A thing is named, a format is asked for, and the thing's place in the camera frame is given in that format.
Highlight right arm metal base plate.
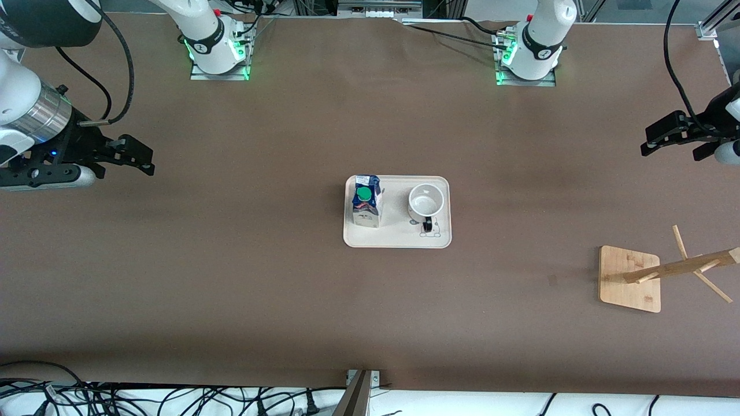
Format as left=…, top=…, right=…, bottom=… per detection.
left=190, top=32, right=251, bottom=81

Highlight white mug black handle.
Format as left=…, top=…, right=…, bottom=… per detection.
left=408, top=183, right=445, bottom=234

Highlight wooden cup rack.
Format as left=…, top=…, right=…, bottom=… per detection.
left=598, top=225, right=740, bottom=313

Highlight blue white milk carton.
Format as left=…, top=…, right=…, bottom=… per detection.
left=351, top=174, right=384, bottom=229

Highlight aluminium corner profile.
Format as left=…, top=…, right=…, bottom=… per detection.
left=696, top=0, right=740, bottom=40

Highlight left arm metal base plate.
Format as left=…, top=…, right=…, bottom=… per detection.
left=494, top=32, right=557, bottom=87

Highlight aluminium profile bracket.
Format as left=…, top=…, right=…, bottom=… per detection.
left=332, top=369, right=382, bottom=416

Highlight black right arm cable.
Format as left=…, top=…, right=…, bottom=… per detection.
left=55, top=0, right=136, bottom=127

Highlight black base power cable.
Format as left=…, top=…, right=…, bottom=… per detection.
left=402, top=16, right=516, bottom=50
left=230, top=0, right=279, bottom=54

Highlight cream rabbit print tray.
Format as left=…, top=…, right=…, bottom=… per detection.
left=344, top=175, right=452, bottom=249

